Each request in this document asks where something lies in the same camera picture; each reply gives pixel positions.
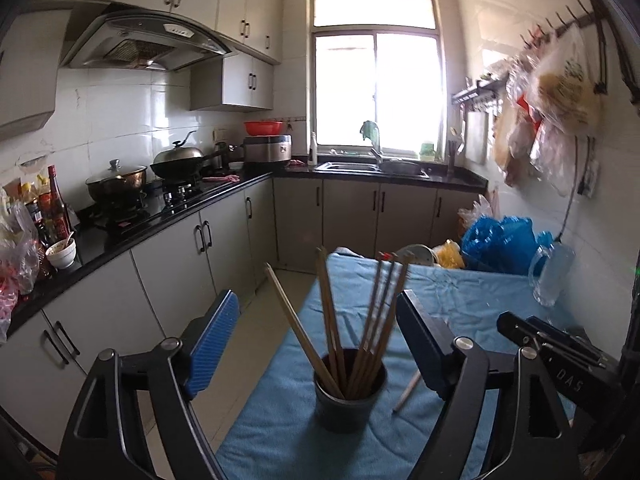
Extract wall hook rail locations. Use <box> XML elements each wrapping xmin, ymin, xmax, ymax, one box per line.
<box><xmin>520</xmin><ymin>0</ymin><xmax>608</xmax><ymax>48</ymax></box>

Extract cream upper wall cabinets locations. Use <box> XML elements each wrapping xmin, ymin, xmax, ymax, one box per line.
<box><xmin>0</xmin><ymin>0</ymin><xmax>285</xmax><ymax>141</ymax></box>

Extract black kitchen countertop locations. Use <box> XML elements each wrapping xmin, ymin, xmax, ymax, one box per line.
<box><xmin>0</xmin><ymin>162</ymin><xmax>488</xmax><ymax>346</ymax></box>

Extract cream lower kitchen cabinets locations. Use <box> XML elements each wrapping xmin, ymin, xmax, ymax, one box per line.
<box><xmin>0</xmin><ymin>175</ymin><xmax>488</xmax><ymax>456</ymax></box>

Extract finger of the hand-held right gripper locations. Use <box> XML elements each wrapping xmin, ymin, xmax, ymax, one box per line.
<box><xmin>496</xmin><ymin>311</ymin><xmax>621</xmax><ymax>368</ymax></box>

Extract black wok with steel lid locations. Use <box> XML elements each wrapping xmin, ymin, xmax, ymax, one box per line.
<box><xmin>150</xmin><ymin>130</ymin><xmax>236</xmax><ymax>181</ymax></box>

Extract white footed bowl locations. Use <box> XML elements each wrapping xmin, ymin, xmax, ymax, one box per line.
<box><xmin>46</xmin><ymin>237</ymin><xmax>77</xmax><ymax>268</ymax></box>

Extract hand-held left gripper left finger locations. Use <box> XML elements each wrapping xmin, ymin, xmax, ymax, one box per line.
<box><xmin>57</xmin><ymin>289</ymin><xmax>242</xmax><ymax>480</ymax></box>

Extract metal wall rack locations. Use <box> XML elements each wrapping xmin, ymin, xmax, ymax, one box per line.
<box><xmin>451</xmin><ymin>77</ymin><xmax>511</xmax><ymax>111</ymax></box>

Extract small cream wall cabinet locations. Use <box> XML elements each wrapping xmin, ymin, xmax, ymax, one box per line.
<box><xmin>190</xmin><ymin>52</ymin><xmax>275</xmax><ymax>112</ymax></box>

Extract blue plastic bag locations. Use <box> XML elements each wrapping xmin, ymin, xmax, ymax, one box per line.
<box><xmin>461</xmin><ymin>216</ymin><xmax>553</xmax><ymax>275</ymax></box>

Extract black chopstick holder cup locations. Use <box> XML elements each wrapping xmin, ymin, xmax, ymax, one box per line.
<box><xmin>314</xmin><ymin>347</ymin><xmax>388</xmax><ymax>433</ymax></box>

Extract white plastic bag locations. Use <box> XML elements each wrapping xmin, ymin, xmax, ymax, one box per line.
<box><xmin>457</xmin><ymin>194</ymin><xmax>493</xmax><ymax>231</ymax></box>

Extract steel range hood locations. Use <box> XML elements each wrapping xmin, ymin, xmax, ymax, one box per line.
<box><xmin>60</xmin><ymin>10</ymin><xmax>236</xmax><ymax>72</ymax></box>

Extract brown wooden chopstick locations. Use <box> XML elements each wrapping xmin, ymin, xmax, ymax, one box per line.
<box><xmin>265</xmin><ymin>262</ymin><xmax>346</xmax><ymax>401</ymax></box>
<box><xmin>392</xmin><ymin>370</ymin><xmax>423</xmax><ymax>413</ymax></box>

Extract bunch of wooden chopsticks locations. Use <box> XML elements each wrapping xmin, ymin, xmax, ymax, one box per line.
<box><xmin>315</xmin><ymin>246</ymin><xmax>415</xmax><ymax>401</ymax></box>

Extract steel pot with glass lid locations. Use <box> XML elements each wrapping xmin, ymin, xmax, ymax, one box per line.
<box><xmin>85</xmin><ymin>159</ymin><xmax>148</xmax><ymax>204</ymax></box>

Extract black gas stove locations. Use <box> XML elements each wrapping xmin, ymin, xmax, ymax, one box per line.
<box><xmin>80</xmin><ymin>177</ymin><xmax>241</xmax><ymax>233</ymax></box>

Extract yellow plastic bag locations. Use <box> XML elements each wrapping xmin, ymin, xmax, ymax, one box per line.
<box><xmin>432</xmin><ymin>240</ymin><xmax>466</xmax><ymax>268</ymax></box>

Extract hanging plastic bags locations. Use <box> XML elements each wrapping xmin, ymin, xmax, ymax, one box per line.
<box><xmin>492</xmin><ymin>25</ymin><xmax>603</xmax><ymax>196</ymax></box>

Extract clear plastic bags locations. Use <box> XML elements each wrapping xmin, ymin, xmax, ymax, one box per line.
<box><xmin>0</xmin><ymin>200</ymin><xmax>43</xmax><ymax>343</ymax></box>

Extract cluster of sauce bottles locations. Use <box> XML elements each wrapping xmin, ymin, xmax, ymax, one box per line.
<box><xmin>2</xmin><ymin>165</ymin><xmax>71</xmax><ymax>246</ymax></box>

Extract kitchen window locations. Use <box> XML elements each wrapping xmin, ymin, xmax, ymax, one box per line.
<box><xmin>306</xmin><ymin>0</ymin><xmax>446</xmax><ymax>158</ymax></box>

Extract white perforated steamer plate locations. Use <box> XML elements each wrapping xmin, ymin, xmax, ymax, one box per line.
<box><xmin>392</xmin><ymin>243</ymin><xmax>436</xmax><ymax>267</ymax></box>

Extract black hanging cable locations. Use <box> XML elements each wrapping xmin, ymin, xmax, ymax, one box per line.
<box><xmin>557</xmin><ymin>135</ymin><xmax>601</xmax><ymax>241</ymax></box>

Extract pale cutting board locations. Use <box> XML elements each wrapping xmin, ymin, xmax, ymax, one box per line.
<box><xmin>465</xmin><ymin>110</ymin><xmax>488</xmax><ymax>165</ymax></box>

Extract steel kitchen sink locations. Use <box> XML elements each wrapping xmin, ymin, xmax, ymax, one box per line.
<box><xmin>316</xmin><ymin>160</ymin><xmax>431</xmax><ymax>179</ymax></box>

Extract steel rice cooker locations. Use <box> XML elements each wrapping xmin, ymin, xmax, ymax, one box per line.
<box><xmin>242</xmin><ymin>134</ymin><xmax>292</xmax><ymax>168</ymax></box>

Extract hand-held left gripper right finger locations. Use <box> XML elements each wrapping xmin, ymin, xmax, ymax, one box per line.
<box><xmin>395</xmin><ymin>289</ymin><xmax>583</xmax><ymax>480</ymax></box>

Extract blue towel cloth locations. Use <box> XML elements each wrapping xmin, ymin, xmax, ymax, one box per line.
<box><xmin>215</xmin><ymin>246</ymin><xmax>588</xmax><ymax>480</ymax></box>

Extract red plastic basin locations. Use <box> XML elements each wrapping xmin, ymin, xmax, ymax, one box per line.
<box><xmin>244</xmin><ymin>120</ymin><xmax>283</xmax><ymax>137</ymax></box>

